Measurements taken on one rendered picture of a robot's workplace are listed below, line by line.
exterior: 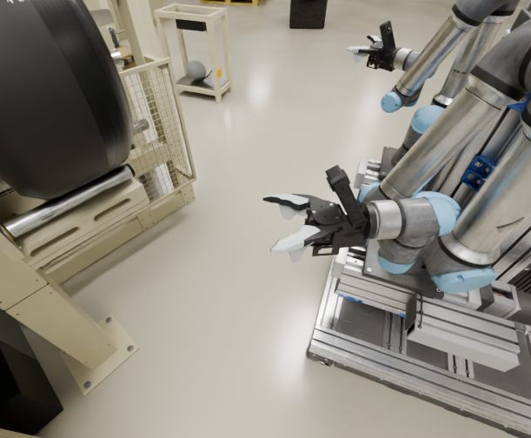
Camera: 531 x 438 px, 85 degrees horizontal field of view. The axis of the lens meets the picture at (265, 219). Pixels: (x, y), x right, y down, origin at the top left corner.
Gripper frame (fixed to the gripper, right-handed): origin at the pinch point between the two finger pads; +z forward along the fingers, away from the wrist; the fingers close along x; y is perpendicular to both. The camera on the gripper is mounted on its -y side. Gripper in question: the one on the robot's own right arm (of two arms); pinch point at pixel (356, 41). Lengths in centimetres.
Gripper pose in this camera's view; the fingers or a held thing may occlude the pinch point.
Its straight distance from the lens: 150.9
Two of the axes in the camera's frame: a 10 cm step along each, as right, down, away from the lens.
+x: 7.2, -5.9, 3.7
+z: -6.9, -5.3, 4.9
